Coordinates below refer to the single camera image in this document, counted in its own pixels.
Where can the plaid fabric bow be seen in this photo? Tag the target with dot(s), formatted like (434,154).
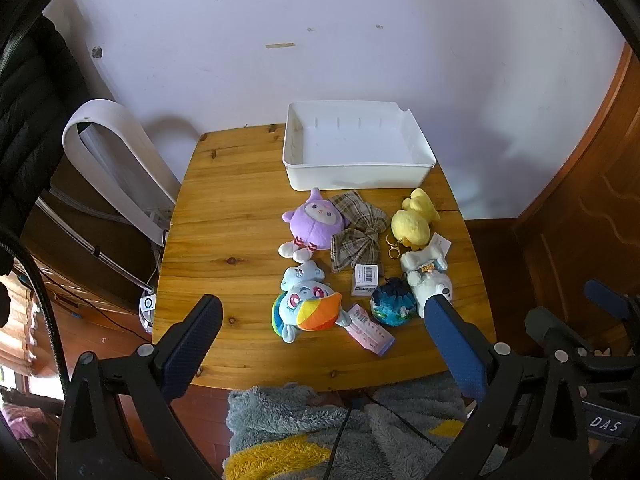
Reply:
(357,245)

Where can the white dog plush toy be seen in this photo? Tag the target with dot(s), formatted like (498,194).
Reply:
(425,280)

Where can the white plastic bin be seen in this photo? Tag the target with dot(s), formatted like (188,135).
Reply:
(350,145)

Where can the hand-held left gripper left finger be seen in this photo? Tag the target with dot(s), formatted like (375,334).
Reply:
(192,345)

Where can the yellow plush toy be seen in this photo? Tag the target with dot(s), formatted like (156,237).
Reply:
(412,222)

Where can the dark wooden cabinet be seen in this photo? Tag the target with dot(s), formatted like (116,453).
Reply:
(75,240)

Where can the grey fleece clothing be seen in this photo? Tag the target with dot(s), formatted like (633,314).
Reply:
(295,425)

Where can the tape strip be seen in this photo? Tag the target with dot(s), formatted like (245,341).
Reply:
(280,45)

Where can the rainbow pony plush toy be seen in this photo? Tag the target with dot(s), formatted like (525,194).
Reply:
(305,310)

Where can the small white device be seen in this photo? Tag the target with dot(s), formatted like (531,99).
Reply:
(147,310)

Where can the white paper tag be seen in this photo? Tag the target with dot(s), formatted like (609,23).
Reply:
(440,247)

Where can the wooden door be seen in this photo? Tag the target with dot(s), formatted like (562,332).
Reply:
(590,220)

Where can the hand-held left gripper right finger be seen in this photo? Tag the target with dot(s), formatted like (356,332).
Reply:
(457,347)

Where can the white loop fan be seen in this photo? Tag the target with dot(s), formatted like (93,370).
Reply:
(135,160)

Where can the pink packet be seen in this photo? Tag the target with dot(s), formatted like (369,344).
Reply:
(372,332)

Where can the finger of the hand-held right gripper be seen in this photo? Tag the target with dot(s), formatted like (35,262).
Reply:
(605,299)
(550,325)

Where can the small white box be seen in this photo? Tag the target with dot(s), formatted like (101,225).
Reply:
(365,280)

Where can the purple plush toy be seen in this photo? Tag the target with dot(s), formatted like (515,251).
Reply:
(312,222)

